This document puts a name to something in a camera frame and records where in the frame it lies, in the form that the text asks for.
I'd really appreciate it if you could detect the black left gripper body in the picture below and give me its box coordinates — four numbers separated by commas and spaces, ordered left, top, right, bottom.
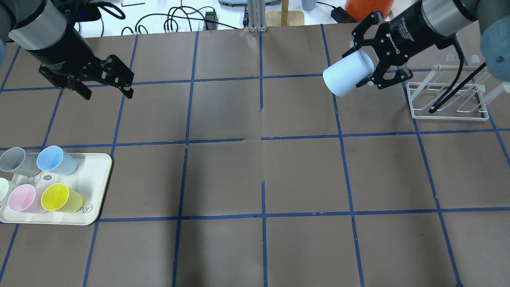
27, 26, 101, 88

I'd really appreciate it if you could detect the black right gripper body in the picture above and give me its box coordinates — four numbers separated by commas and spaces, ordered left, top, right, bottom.
372, 2, 457, 70

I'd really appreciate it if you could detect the light blue ikea cup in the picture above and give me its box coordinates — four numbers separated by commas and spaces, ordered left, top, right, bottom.
323, 50, 375, 97

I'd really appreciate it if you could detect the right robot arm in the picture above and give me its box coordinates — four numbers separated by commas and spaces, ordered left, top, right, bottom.
343, 0, 510, 89

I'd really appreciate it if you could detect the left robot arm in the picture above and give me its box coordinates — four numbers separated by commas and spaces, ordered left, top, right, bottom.
0, 0, 134, 100

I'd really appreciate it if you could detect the grey plastic cup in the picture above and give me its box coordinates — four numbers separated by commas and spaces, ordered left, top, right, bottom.
0, 147, 41, 177

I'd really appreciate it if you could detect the yellow plastic cup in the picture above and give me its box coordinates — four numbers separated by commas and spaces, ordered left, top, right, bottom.
41, 183, 84, 214

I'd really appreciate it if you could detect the pink plastic cup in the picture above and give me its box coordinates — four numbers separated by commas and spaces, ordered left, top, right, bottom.
7, 184, 47, 214

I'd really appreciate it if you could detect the cream white plastic cup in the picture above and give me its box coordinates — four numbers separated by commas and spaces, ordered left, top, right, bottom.
0, 177, 11, 206

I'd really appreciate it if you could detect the orange bucket with lid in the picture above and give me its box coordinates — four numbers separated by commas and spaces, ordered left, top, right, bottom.
344, 0, 394, 22

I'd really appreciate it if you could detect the wooden mug tree stand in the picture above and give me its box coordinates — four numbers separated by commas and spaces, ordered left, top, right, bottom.
265, 0, 304, 27

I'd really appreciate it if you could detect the cream plastic tray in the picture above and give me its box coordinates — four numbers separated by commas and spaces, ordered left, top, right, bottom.
0, 153, 113, 226

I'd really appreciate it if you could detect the black right camera cable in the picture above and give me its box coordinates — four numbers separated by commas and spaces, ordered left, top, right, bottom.
428, 38, 487, 114

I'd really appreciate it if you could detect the white wire cup rack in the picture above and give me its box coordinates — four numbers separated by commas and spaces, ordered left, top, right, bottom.
406, 54, 510, 121

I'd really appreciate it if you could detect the aluminium frame post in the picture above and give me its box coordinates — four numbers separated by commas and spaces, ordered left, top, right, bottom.
247, 0, 267, 33

